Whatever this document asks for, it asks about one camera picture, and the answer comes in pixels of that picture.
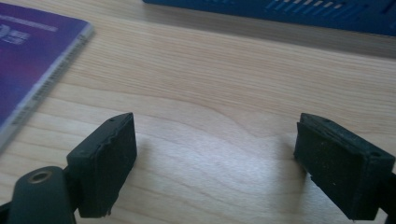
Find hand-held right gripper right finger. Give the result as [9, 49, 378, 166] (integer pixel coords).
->
[293, 112, 396, 221]

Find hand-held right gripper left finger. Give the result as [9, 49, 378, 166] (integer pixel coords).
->
[66, 112, 138, 219]

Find purple paperback book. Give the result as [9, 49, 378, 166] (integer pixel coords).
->
[0, 2, 95, 154]

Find blue plastic file rack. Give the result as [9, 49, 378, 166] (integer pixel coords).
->
[142, 0, 396, 38]

